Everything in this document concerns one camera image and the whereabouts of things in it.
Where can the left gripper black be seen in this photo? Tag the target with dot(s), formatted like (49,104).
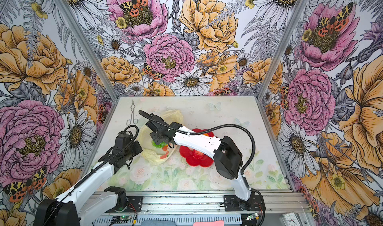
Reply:
(138,149)

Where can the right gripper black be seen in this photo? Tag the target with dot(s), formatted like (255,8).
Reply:
(156,139)

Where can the red flower-shaped bowl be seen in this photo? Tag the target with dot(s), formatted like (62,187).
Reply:
(186,153)

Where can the red fake apple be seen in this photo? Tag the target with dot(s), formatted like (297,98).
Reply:
(198,155)

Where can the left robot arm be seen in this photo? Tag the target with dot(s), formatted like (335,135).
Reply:
(75,207)

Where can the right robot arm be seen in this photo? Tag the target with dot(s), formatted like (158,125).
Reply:
(223,151)

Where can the green fake grapes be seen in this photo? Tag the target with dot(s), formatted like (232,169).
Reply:
(160,145)

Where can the metal tongs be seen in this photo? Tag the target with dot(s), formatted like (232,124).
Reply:
(132,119)

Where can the small circuit board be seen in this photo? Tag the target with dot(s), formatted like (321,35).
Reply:
(124,220)

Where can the pink cloth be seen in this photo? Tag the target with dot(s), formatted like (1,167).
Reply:
(214,223)

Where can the white clock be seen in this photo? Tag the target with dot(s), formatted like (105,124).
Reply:
(291,219)

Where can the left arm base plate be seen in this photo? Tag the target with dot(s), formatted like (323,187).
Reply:
(132,204)

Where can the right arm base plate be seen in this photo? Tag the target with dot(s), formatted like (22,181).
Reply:
(233,204)

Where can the aluminium front rail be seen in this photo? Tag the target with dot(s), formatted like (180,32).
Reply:
(213,202)

